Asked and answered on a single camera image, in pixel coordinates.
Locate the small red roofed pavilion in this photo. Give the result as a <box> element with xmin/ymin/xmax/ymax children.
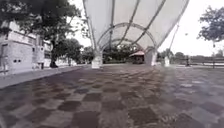
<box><xmin>128</xmin><ymin>50</ymin><xmax>146</xmax><ymax>65</ymax></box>

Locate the pale concrete strip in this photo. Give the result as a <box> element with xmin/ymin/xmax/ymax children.
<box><xmin>0</xmin><ymin>65</ymin><xmax>88</xmax><ymax>90</ymax></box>

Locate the large dark tree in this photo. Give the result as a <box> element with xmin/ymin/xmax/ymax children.
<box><xmin>0</xmin><ymin>0</ymin><xmax>84</xmax><ymax>69</ymax></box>

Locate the low pale wall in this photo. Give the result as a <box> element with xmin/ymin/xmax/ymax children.
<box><xmin>43</xmin><ymin>57</ymin><xmax>79</xmax><ymax>68</ymax></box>

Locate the white arched canopy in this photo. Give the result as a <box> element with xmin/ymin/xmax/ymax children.
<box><xmin>81</xmin><ymin>0</ymin><xmax>191</xmax><ymax>70</ymax></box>

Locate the chequered brick paved plaza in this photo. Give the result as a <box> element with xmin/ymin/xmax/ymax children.
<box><xmin>0</xmin><ymin>63</ymin><xmax>224</xmax><ymax>128</ymax></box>

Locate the distant row of trees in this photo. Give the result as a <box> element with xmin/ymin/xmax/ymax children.
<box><xmin>79</xmin><ymin>43</ymin><xmax>188</xmax><ymax>65</ymax></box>

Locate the tree with dark foliage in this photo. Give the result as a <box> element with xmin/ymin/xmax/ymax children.
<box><xmin>197</xmin><ymin>5</ymin><xmax>224</xmax><ymax>48</ymax></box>

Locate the pale building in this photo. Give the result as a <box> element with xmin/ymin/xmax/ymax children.
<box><xmin>0</xmin><ymin>20</ymin><xmax>54</xmax><ymax>74</ymax></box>

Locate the railing fence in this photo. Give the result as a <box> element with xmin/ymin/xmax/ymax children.
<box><xmin>170</xmin><ymin>55</ymin><xmax>224</xmax><ymax>69</ymax></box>

